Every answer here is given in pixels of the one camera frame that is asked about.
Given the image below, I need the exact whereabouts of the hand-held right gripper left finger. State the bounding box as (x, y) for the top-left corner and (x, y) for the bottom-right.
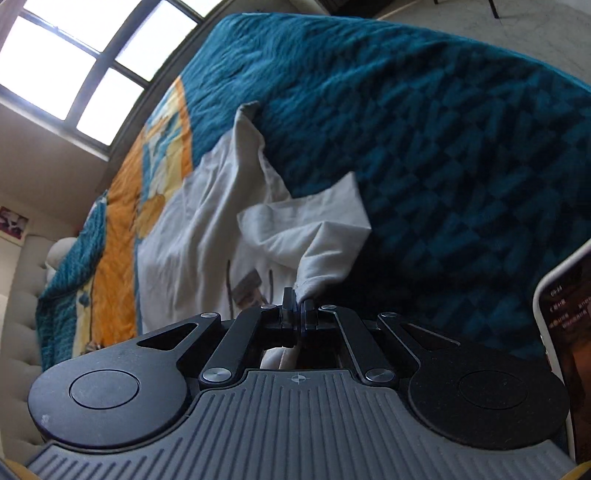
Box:
(136, 288), (301, 388)

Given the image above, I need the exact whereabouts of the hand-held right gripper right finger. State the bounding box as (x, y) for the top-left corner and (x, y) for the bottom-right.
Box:
(301, 298), (461, 385)

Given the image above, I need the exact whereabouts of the light grey t-shirt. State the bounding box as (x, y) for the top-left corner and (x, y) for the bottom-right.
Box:
(137, 102), (372, 370)

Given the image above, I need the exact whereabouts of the orange and teal printed blanket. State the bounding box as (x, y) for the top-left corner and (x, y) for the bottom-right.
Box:
(36, 13), (591, 370)

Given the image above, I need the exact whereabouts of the white pillow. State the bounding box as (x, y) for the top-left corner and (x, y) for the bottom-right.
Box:
(45, 236), (77, 282)

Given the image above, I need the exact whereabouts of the white cased smartphone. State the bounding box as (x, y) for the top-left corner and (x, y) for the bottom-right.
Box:
(532, 240), (591, 467)

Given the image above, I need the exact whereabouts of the white tufted headboard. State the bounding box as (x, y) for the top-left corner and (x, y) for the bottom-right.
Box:
(0, 233), (61, 444)

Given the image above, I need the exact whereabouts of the dark framed window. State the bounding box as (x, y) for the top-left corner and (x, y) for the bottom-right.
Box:
(0, 0), (218, 160)

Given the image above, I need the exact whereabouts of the framed wall photo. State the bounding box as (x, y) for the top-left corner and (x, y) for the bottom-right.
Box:
(0, 205), (32, 241)

